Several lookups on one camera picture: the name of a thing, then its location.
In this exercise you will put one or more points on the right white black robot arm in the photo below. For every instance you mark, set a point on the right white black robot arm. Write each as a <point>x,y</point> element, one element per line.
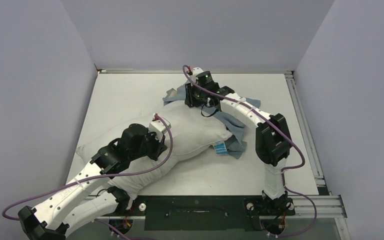
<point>272,134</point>

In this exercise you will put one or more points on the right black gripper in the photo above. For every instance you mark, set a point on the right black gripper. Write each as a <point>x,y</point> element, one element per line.
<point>191,100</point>

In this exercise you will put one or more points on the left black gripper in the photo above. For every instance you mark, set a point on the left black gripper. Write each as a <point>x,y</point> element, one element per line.
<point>159,146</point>

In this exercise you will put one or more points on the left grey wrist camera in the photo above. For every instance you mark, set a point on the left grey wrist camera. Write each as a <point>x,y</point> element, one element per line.
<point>160,126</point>

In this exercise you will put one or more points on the white pillow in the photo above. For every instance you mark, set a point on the white pillow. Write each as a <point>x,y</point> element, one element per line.
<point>191,134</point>

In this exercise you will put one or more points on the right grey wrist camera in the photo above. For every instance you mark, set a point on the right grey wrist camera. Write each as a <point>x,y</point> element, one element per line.
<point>193,72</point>

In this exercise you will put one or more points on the aluminium frame rail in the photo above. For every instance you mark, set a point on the aluminium frame rail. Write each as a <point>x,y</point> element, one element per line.
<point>123,96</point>

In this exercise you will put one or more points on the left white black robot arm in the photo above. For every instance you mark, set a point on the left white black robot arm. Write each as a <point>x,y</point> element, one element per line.
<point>64,212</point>

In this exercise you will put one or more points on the patchwork green beige pillowcase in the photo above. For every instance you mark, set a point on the patchwork green beige pillowcase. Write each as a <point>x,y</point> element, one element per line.
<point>235,145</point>

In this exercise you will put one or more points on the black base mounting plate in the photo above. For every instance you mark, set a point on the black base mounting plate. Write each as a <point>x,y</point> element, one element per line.
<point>199,212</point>

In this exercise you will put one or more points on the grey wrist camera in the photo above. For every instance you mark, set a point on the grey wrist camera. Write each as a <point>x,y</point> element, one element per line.
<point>160,126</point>
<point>193,72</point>

